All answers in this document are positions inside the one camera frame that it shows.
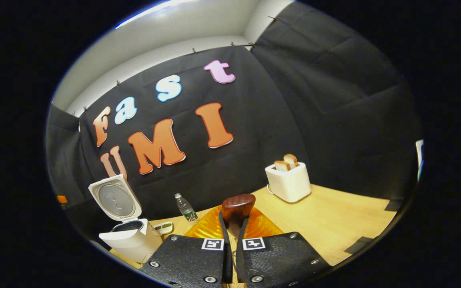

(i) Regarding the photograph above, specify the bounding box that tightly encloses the white rice cooker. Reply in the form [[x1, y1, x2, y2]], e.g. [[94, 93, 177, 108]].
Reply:
[[88, 174, 163, 264]]

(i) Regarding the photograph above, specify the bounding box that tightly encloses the black backdrop cloth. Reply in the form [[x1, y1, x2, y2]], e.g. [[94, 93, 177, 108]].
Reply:
[[46, 0, 422, 236]]

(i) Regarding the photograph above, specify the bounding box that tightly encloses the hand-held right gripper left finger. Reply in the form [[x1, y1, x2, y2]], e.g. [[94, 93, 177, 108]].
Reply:
[[139, 205, 233, 288]]

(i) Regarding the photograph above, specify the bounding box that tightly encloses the clear plastic water bottle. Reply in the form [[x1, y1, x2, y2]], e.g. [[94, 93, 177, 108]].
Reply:
[[174, 193, 198, 222]]

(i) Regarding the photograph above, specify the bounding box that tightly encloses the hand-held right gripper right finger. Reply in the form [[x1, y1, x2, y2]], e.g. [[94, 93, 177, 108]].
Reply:
[[237, 206, 332, 288]]

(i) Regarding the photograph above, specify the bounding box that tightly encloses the white toaster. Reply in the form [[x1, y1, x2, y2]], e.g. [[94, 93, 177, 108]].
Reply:
[[265, 162, 312, 203]]

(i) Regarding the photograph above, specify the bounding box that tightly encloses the white upright panel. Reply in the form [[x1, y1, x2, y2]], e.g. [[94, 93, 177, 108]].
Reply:
[[415, 139, 424, 180]]

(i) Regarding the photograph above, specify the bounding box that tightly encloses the small white dish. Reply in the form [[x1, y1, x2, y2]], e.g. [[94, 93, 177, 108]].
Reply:
[[154, 221, 173, 235]]

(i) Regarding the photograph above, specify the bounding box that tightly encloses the brown wooden spoon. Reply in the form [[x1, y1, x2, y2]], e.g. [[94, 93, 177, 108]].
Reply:
[[221, 194, 256, 244]]

